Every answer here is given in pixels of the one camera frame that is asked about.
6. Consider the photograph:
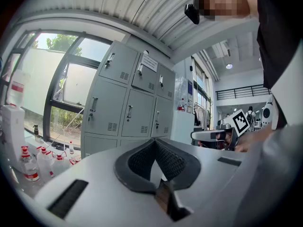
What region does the clothes rack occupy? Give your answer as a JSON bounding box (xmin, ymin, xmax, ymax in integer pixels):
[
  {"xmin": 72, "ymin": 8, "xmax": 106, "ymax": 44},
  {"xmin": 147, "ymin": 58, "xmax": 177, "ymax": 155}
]
[{"xmin": 194, "ymin": 102, "xmax": 212, "ymax": 130}]

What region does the large clear water bottle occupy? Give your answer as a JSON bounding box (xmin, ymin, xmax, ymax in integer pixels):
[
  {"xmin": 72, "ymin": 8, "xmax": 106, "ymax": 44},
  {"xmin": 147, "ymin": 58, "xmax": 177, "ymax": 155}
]
[{"xmin": 8, "ymin": 69, "xmax": 32, "ymax": 107}]

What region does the clear jug with red cap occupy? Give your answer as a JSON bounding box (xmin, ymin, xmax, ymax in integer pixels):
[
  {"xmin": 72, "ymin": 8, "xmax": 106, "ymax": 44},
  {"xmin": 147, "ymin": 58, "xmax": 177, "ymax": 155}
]
[
  {"xmin": 36, "ymin": 147, "xmax": 55, "ymax": 184},
  {"xmin": 68, "ymin": 156, "xmax": 82, "ymax": 166},
  {"xmin": 51, "ymin": 151, "xmax": 70, "ymax": 175}
]

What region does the grey metal locker cabinet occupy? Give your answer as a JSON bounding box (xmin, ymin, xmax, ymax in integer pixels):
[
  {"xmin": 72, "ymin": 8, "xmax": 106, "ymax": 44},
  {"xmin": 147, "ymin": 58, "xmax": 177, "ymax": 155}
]
[{"xmin": 80, "ymin": 39, "xmax": 176, "ymax": 159}]

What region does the person's head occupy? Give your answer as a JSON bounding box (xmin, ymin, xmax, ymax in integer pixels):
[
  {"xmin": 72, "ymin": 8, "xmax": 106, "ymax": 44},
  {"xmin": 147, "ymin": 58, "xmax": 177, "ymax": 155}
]
[{"xmin": 194, "ymin": 0, "xmax": 259, "ymax": 21}]

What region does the black head-mounted camera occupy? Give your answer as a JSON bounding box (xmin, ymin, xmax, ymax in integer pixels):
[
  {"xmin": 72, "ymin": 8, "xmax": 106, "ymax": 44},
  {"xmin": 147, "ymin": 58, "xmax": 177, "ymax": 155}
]
[{"xmin": 184, "ymin": 3, "xmax": 201, "ymax": 25}]

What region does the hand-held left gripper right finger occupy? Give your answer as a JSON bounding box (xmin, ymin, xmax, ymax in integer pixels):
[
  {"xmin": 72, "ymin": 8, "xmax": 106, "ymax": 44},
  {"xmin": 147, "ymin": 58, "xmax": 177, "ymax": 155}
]
[{"xmin": 155, "ymin": 138, "xmax": 202, "ymax": 191}]

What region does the blue wall poster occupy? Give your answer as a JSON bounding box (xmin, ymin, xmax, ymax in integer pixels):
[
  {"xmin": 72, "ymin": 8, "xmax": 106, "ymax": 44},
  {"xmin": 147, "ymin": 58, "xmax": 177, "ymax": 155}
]
[{"xmin": 187, "ymin": 79, "xmax": 194, "ymax": 102}]

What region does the white paper sign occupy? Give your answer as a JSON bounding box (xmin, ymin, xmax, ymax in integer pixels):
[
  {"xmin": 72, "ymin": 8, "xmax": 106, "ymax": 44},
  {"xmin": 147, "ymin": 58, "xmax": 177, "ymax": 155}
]
[{"xmin": 141, "ymin": 53, "xmax": 159, "ymax": 73}]

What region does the white water dispenser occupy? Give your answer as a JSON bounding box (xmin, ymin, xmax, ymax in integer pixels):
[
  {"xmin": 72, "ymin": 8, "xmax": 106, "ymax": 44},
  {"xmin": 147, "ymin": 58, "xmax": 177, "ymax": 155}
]
[{"xmin": 1, "ymin": 104, "xmax": 26, "ymax": 172}]

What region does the black railing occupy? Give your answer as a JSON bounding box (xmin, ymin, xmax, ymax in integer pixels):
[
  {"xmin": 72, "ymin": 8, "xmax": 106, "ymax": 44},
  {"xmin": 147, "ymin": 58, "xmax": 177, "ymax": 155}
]
[{"xmin": 215, "ymin": 84, "xmax": 272, "ymax": 101}]

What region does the person's black shirt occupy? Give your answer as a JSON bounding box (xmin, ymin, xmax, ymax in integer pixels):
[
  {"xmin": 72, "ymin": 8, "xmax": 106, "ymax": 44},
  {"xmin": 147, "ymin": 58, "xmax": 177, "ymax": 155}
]
[{"xmin": 255, "ymin": 0, "xmax": 303, "ymax": 89}]

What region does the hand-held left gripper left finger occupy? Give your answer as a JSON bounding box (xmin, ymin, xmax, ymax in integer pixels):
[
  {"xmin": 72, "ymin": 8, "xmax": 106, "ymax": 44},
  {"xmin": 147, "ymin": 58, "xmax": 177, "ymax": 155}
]
[{"xmin": 115, "ymin": 138, "xmax": 159, "ymax": 194}]

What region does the black framed window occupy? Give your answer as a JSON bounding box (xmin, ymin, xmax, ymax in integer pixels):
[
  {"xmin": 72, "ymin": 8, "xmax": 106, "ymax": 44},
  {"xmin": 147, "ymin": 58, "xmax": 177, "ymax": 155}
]
[{"xmin": 0, "ymin": 29, "xmax": 112, "ymax": 149}]

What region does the person's right forearm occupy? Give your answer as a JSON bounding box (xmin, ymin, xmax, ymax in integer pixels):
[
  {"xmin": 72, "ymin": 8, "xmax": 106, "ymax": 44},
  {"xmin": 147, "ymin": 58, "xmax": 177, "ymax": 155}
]
[{"xmin": 235, "ymin": 124, "xmax": 273, "ymax": 153}]

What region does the clear jug with red label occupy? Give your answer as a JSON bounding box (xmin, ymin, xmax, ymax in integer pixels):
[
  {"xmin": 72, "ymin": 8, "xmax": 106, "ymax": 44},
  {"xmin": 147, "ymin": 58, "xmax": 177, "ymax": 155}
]
[{"xmin": 19, "ymin": 145, "xmax": 40, "ymax": 182}]

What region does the white cart with wheels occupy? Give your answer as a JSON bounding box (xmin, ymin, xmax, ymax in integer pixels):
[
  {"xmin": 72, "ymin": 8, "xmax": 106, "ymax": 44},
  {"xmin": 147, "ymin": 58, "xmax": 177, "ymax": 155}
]
[{"xmin": 172, "ymin": 110, "xmax": 195, "ymax": 144}]

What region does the locker door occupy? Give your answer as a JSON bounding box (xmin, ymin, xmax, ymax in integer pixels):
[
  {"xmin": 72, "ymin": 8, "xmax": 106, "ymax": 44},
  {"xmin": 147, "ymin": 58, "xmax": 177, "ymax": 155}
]
[{"xmin": 98, "ymin": 41, "xmax": 139, "ymax": 85}]

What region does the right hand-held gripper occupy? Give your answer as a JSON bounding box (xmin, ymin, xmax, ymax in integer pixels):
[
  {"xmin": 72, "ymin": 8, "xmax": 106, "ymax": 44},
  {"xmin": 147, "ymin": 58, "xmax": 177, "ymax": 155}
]
[{"xmin": 191, "ymin": 109, "xmax": 251, "ymax": 151}]

